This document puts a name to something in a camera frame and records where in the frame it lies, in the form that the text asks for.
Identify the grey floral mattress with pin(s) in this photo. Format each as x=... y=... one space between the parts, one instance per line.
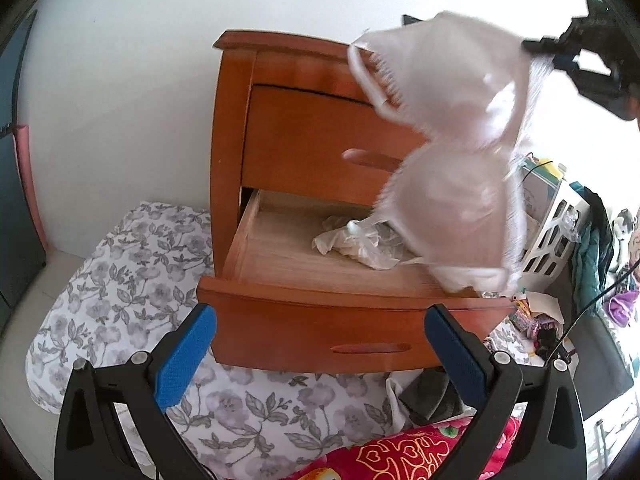
x=115 y=270

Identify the wooden drawer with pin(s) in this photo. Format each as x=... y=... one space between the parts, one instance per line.
x=280 y=330
x=300 y=140

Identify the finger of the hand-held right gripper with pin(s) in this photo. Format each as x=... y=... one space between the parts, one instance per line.
x=545 y=45
x=567 y=67

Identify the yellow plastic item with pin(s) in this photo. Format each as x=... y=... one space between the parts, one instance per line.
x=550 y=169

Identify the purple cloth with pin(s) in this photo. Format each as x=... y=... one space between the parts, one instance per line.
x=620 y=307

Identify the white small shelf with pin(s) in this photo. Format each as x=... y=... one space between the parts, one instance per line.
x=535 y=195

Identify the dark grey underwear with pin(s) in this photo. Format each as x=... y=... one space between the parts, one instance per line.
x=430 y=395

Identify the pink door frame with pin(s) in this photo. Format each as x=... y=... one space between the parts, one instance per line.
x=30 y=185

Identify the white lattice basket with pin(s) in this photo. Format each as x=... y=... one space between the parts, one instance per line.
x=550 y=245

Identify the black phone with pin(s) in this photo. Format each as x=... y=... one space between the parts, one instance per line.
x=409 y=19

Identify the wooden nightstand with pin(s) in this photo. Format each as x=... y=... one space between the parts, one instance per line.
x=227 y=135

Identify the closed wooden drawer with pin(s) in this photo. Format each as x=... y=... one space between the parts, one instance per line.
x=300 y=140

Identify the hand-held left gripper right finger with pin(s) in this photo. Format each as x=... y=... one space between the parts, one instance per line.
x=457 y=355

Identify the crumpled clear plastic bag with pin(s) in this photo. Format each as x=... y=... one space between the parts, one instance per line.
x=360 y=245

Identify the red floral blanket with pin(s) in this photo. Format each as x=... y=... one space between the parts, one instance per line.
x=400 y=452

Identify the dark blue door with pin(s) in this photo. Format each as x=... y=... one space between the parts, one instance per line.
x=15 y=185

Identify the white bra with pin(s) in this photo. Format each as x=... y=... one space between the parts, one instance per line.
x=450 y=200

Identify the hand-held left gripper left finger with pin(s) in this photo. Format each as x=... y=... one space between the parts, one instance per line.
x=185 y=355

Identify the grey white plush toy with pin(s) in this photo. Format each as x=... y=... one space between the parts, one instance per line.
x=624 y=222

